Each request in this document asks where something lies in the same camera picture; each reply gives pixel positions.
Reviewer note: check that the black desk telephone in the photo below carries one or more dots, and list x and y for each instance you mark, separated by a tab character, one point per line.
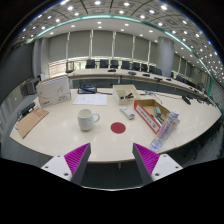
86	89

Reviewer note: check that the brown paper envelope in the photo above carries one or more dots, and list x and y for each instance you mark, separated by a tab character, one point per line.
31	122

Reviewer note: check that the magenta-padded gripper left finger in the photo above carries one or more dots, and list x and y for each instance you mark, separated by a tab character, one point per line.
76	159

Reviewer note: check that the black stapler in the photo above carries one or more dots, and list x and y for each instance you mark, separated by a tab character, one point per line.
128	96

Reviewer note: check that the white ceramic mug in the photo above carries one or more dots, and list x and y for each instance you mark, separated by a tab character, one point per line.
86	120

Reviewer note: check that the white paper sheet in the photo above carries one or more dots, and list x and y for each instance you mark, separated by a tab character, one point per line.
90	99

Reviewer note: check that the group of ceiling lights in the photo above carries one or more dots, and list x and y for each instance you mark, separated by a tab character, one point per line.
97	2

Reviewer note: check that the large white printed box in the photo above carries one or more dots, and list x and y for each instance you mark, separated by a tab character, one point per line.
53	91

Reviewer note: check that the small green box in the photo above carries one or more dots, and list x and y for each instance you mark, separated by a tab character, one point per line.
157	111

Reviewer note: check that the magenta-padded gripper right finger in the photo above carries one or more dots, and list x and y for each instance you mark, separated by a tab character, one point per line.
148	159

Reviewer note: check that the clear plastic water bottle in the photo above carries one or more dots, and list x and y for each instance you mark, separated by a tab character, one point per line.
165	131

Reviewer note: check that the white remote control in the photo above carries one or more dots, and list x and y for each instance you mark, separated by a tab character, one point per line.
127	112

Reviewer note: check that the flat round red coaster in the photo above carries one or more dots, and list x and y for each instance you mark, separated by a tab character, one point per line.
118	127

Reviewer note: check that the brown red-labelled cardboard box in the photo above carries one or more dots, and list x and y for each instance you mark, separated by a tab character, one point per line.
145	116

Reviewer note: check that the black flat monitor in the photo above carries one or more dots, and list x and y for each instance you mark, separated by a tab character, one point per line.
69	66

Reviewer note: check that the black tabletop microphone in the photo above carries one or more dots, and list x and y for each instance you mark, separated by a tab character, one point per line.
186	100

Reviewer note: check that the small beige open box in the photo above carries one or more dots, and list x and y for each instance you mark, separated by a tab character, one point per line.
117	99

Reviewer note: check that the black desk device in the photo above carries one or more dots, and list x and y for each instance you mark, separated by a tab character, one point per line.
26	109

